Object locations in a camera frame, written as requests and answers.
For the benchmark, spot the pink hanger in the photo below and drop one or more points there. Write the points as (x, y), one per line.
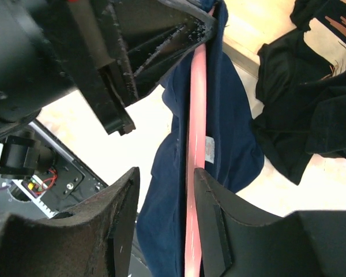
(196, 150)

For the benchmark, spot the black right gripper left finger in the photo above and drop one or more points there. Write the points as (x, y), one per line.
(92, 238)

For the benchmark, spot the navy blue t shirt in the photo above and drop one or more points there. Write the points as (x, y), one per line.
(237, 158)

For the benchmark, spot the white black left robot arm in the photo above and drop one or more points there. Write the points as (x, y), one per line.
(114, 52)

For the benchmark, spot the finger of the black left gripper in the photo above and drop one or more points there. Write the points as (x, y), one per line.
(153, 36)

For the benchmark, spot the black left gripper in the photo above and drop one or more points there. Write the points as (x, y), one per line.
(32, 76)

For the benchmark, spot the black printed t shirt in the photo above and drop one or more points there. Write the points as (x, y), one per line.
(302, 85)

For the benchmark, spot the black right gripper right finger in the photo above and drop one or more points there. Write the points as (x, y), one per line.
(240, 239)

